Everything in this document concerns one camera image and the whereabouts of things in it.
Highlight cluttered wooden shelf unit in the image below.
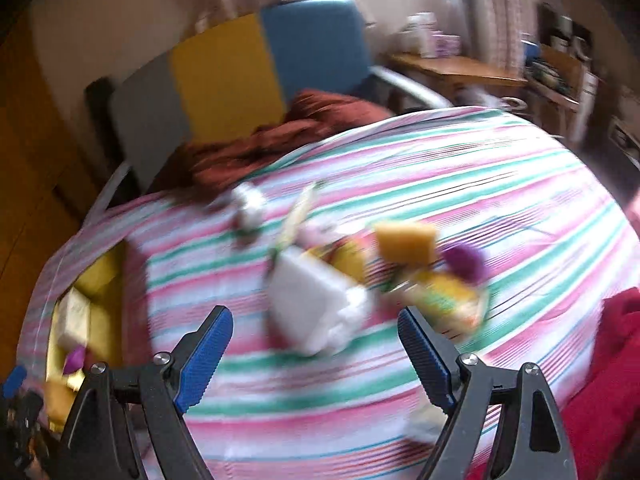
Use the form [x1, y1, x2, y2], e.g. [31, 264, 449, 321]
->
[522, 0, 601, 142]

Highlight red cloth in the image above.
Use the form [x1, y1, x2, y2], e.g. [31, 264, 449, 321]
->
[562, 286, 640, 480]

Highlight wooden wardrobe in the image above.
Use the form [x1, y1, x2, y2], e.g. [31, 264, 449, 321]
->
[0, 10, 101, 281]

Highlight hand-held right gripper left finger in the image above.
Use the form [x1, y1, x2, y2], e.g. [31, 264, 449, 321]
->
[59, 305, 234, 480]

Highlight yellow sponge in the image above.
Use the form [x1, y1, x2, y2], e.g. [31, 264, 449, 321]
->
[374, 221, 439, 266]

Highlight green and yellow box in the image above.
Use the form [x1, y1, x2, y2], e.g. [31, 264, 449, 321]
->
[390, 267, 494, 347]

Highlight white sponge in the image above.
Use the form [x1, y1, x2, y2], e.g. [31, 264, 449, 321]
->
[263, 247, 354, 357]

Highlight wooden side table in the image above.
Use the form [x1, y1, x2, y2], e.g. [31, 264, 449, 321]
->
[389, 52, 531, 107]

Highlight white plastic wad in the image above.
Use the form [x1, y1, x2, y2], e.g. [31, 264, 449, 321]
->
[232, 183, 269, 234]

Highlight yellow cloth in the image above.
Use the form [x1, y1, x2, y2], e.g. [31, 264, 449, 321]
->
[42, 380, 79, 424]

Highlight white bed rail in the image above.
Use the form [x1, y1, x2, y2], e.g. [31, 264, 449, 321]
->
[92, 160, 132, 223]
[370, 67, 453, 111]

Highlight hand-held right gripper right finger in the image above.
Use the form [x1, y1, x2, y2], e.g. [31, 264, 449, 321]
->
[397, 306, 581, 480]

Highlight grey yellow blue headboard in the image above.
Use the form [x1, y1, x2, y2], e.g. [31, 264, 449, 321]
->
[107, 0, 381, 196]

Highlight maroon cloth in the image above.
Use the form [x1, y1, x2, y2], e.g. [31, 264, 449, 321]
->
[185, 89, 396, 206]

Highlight gold tray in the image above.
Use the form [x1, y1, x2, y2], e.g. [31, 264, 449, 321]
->
[44, 240, 128, 431]

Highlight tall white box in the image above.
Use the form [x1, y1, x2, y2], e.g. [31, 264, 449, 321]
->
[56, 287, 94, 351]

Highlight white boxes on sill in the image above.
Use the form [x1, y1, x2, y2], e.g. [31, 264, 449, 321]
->
[432, 33, 462, 57]

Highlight small white box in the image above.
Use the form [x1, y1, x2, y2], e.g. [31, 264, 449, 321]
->
[406, 12, 437, 57]

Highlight yellow towel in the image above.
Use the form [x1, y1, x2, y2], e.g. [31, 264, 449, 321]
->
[327, 239, 372, 287]

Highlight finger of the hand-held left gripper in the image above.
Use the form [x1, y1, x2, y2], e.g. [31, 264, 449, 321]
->
[1, 365, 29, 402]

